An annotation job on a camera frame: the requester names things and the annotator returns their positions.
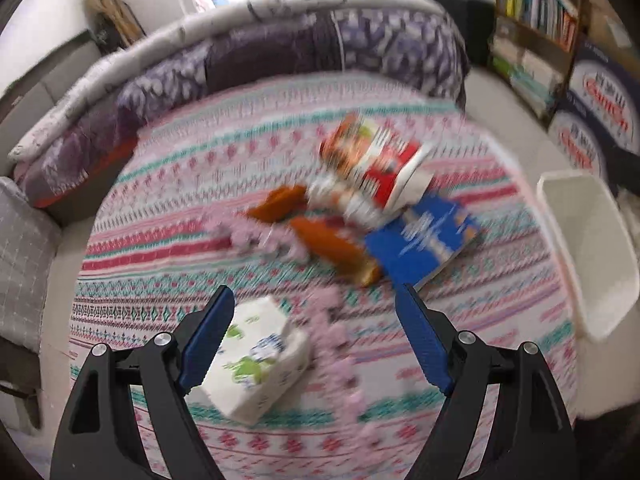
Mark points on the grey bed headboard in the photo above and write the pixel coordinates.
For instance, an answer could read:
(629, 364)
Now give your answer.
(45, 80)

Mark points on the white cartoon print quilt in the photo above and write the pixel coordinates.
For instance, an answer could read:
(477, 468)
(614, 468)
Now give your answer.
(200, 25)

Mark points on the purple patterned quilt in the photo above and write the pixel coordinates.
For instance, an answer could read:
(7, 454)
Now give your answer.
(260, 50)

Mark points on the small orange snack packet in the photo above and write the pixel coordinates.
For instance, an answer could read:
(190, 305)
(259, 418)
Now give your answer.
(280, 202)

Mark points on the blue book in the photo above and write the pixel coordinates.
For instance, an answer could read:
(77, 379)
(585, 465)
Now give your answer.
(425, 240)

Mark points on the red and white snack bag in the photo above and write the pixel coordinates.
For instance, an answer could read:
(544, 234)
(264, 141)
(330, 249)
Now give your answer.
(380, 165)

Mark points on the pink fuzzy yarn strip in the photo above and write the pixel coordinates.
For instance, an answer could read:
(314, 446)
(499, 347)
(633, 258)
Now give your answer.
(335, 335)

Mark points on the white plastic waste bin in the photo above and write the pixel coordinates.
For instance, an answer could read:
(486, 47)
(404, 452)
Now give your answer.
(585, 260)

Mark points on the white tissue pack green print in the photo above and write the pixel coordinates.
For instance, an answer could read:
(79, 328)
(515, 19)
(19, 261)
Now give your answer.
(260, 355)

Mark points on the grey checked cushion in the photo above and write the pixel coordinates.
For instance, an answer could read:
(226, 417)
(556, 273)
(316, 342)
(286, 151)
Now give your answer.
(22, 250)

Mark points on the wooden bookshelf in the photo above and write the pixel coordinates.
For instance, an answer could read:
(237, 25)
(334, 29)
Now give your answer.
(535, 10)

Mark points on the striped patterned cloth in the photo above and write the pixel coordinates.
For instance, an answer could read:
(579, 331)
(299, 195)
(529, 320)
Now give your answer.
(175, 220)

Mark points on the dark cabinet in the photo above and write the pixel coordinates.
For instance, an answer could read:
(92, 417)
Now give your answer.
(475, 25)

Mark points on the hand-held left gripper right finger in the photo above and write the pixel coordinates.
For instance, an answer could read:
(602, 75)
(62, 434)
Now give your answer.
(425, 340)

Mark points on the orange cloth item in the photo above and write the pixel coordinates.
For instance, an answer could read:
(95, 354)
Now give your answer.
(335, 247)

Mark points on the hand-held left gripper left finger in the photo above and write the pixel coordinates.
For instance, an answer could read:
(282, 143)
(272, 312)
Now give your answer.
(210, 340)

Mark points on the plaid scarf on rack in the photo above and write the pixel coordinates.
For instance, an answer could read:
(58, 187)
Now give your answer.
(107, 5)

